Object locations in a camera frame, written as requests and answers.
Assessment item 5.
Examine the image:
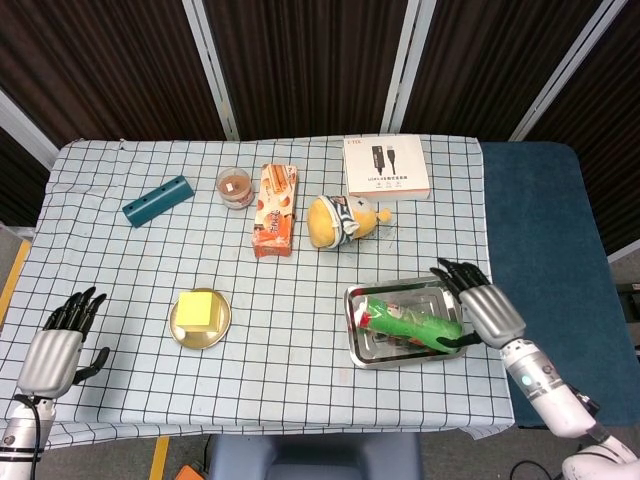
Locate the clear jar brown paste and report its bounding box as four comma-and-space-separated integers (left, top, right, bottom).
215, 168, 254, 210

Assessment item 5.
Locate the rectangular steel tray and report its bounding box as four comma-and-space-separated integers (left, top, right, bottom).
342, 275, 469, 370

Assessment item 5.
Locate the black floor cable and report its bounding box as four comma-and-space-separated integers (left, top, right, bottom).
509, 459, 551, 480

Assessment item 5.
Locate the white cable product box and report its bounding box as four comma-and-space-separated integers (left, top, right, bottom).
342, 134, 433, 202

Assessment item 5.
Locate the yellow foam cube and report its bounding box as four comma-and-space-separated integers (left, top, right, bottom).
175, 291, 224, 334

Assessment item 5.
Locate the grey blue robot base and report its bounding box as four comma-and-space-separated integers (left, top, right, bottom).
207, 432, 424, 480

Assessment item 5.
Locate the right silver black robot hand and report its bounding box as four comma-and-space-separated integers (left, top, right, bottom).
429, 257, 527, 350

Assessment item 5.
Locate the checkered white tablecloth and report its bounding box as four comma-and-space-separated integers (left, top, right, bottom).
0, 137, 516, 454

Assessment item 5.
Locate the green chip can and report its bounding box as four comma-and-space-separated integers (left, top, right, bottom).
357, 294, 464, 355

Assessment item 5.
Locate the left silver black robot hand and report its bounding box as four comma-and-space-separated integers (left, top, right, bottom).
16, 286, 110, 400

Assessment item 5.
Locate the orange biscuit box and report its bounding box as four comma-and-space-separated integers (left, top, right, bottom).
252, 163, 300, 259

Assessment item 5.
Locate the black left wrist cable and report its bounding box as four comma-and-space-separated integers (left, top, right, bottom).
13, 394, 41, 480

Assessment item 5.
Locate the white partition frame post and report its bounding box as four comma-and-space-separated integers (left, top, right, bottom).
509, 0, 629, 142
0, 89, 60, 156
182, 0, 240, 141
382, 0, 436, 134

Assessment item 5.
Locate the yellow plush toy striped shirt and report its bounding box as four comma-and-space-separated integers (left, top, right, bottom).
306, 194, 394, 250

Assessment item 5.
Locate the round steel plate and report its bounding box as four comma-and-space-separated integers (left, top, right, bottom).
168, 287, 233, 350

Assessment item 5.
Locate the teal plastic holder bar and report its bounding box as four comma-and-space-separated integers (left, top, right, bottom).
122, 174, 194, 230

